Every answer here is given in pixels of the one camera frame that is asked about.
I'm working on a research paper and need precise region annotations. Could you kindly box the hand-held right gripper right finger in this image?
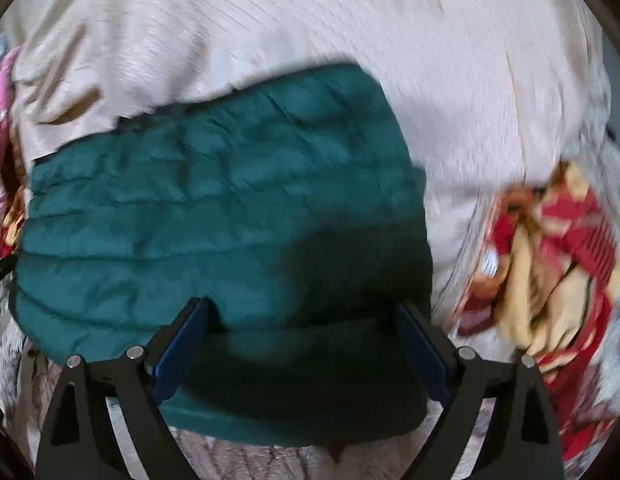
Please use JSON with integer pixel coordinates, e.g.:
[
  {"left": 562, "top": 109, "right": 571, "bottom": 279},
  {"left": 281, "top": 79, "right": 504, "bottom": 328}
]
[{"left": 396, "top": 301, "right": 563, "bottom": 480}]

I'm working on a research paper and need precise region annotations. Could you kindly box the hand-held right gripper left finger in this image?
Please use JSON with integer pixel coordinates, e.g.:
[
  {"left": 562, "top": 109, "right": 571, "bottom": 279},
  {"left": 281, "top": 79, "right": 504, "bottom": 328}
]
[{"left": 34, "top": 297, "right": 211, "bottom": 480}]

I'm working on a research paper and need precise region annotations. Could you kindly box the green quilted puffer jacket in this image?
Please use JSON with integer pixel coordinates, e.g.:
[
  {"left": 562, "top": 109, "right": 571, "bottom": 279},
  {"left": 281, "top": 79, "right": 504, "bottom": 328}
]
[{"left": 8, "top": 62, "right": 435, "bottom": 448}]

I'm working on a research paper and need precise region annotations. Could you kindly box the red floral printed blanket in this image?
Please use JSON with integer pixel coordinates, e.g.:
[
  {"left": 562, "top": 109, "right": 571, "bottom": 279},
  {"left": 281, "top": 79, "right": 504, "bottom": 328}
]
[{"left": 457, "top": 160, "right": 620, "bottom": 466}]

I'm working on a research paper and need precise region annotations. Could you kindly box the pink patterned cloth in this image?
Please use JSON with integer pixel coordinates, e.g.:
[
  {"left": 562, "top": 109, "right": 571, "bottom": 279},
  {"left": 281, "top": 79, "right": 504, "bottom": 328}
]
[{"left": 0, "top": 50, "right": 20, "bottom": 221}]

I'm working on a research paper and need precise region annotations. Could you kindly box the cream quilted bedspread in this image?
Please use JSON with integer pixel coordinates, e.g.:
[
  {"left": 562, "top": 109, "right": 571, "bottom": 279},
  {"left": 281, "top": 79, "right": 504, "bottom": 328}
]
[{"left": 0, "top": 0, "right": 613, "bottom": 480}]

